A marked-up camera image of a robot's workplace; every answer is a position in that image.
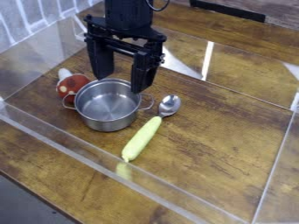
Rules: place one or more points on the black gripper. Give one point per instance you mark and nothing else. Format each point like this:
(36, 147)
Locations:
(142, 43)

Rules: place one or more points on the red toy mushroom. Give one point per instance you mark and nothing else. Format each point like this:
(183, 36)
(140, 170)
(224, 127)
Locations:
(70, 84)

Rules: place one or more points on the small steel pot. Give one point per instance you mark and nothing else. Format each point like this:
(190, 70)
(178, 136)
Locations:
(107, 104)

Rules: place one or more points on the green handled metal spoon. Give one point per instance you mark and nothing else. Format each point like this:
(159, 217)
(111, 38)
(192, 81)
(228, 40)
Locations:
(167, 108)

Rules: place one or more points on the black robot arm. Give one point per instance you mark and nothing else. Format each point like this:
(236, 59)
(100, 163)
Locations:
(128, 14)

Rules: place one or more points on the black bar on table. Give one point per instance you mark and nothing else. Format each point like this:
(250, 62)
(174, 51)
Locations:
(228, 10)

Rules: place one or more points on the clear acrylic enclosure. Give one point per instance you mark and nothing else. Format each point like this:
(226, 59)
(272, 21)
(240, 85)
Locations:
(222, 163)

